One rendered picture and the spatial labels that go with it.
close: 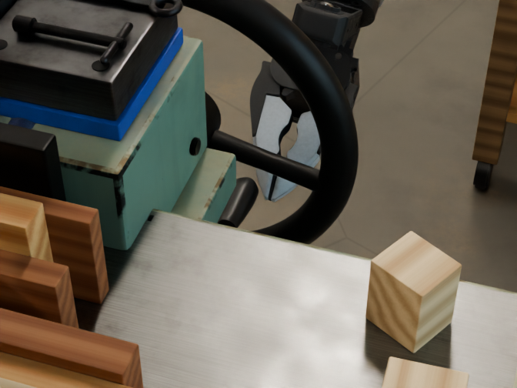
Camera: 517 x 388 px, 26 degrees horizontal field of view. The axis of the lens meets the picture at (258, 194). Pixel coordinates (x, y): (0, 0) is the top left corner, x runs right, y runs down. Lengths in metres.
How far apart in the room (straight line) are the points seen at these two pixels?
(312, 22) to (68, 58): 0.34
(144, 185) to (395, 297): 0.16
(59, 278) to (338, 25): 0.42
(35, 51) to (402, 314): 0.25
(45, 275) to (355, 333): 0.17
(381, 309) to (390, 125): 1.57
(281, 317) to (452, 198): 1.42
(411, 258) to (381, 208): 1.40
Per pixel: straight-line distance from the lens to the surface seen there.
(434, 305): 0.59
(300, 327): 0.61
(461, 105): 2.23
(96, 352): 0.54
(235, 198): 0.95
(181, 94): 0.68
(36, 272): 0.58
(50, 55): 0.63
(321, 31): 0.92
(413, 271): 0.58
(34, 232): 0.58
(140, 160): 0.64
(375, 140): 2.12
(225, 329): 0.61
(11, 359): 0.56
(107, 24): 0.65
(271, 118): 0.98
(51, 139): 0.58
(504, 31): 1.83
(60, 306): 0.58
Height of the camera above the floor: 1.37
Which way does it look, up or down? 43 degrees down
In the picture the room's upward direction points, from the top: straight up
